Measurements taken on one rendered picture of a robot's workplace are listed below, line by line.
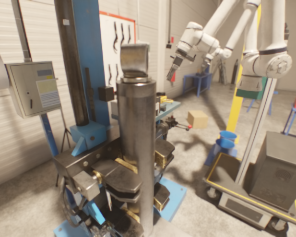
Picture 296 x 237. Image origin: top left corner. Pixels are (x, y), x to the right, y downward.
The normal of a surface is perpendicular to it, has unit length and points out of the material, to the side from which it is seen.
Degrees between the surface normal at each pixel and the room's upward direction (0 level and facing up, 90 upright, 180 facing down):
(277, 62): 95
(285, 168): 90
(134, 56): 76
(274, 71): 99
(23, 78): 90
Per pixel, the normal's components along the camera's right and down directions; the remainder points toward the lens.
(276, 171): -0.62, 0.31
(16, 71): 0.82, 0.23
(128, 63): -0.10, 0.52
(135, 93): 0.07, 0.40
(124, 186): 0.00, -0.92
